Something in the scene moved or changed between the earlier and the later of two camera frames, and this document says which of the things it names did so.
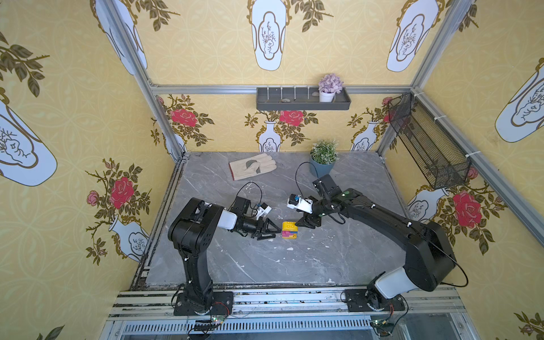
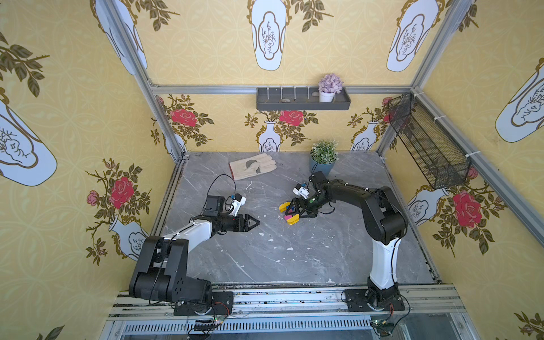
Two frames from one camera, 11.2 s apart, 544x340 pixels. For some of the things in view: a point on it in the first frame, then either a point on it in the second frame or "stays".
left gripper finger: [268, 221] to [250, 222]
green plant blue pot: [324, 155] stays
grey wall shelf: [299, 99] stays
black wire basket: [443, 167] stays
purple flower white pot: [329, 86] stays
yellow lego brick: [290, 226] to [282, 207]
